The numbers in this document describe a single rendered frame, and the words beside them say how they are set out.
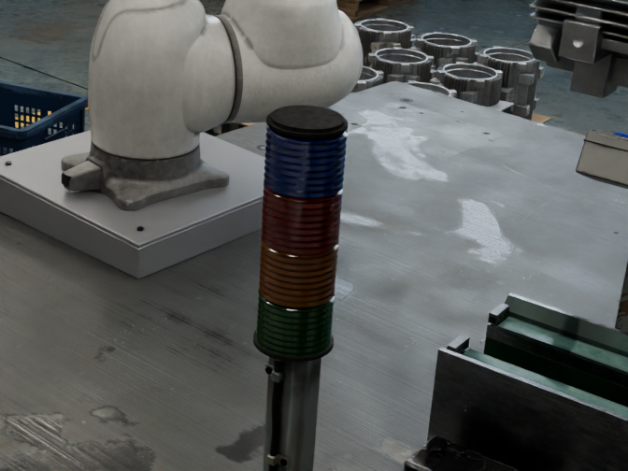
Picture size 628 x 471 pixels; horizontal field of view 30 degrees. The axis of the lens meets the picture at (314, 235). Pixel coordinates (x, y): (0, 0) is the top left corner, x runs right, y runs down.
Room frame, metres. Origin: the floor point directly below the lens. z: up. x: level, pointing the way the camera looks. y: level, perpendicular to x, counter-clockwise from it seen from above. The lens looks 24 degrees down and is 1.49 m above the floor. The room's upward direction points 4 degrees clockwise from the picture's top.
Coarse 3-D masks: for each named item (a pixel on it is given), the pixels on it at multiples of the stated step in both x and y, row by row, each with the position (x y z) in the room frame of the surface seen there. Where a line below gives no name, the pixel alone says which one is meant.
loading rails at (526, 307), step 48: (528, 336) 1.06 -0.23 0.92; (576, 336) 1.06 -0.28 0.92; (624, 336) 1.04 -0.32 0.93; (480, 384) 0.96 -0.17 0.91; (528, 384) 0.94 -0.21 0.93; (576, 384) 1.02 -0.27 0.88; (624, 384) 1.00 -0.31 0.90; (432, 432) 0.99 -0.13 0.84; (480, 432) 0.96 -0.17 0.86; (528, 432) 0.93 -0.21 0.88; (576, 432) 0.91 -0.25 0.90; (624, 432) 0.88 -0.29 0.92
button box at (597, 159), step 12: (588, 132) 1.25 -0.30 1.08; (600, 132) 1.25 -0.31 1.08; (588, 144) 1.25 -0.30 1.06; (600, 144) 1.24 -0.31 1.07; (612, 144) 1.23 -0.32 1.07; (624, 144) 1.23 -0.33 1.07; (588, 156) 1.24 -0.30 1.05; (600, 156) 1.23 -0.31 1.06; (612, 156) 1.23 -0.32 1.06; (624, 156) 1.22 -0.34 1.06; (576, 168) 1.24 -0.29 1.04; (588, 168) 1.23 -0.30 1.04; (600, 168) 1.23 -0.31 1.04; (612, 168) 1.22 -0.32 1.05; (624, 168) 1.22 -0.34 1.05; (600, 180) 1.26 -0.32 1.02; (612, 180) 1.21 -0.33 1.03; (624, 180) 1.21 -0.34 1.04
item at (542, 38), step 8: (536, 32) 0.94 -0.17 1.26; (544, 32) 0.94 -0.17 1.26; (552, 32) 0.94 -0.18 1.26; (560, 32) 0.93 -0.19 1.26; (536, 40) 0.93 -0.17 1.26; (544, 40) 0.93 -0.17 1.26; (552, 40) 0.93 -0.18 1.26; (560, 40) 0.94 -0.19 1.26; (536, 48) 0.93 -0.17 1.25; (544, 48) 0.93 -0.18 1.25; (552, 48) 0.93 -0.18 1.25; (536, 56) 0.94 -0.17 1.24; (544, 56) 0.94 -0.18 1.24; (552, 56) 0.93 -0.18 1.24
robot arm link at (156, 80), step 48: (144, 0) 1.52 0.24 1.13; (192, 0) 1.56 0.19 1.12; (96, 48) 1.53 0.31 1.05; (144, 48) 1.49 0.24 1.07; (192, 48) 1.52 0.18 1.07; (96, 96) 1.52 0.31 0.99; (144, 96) 1.49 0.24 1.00; (192, 96) 1.52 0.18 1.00; (96, 144) 1.53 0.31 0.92; (144, 144) 1.50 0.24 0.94; (192, 144) 1.54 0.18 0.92
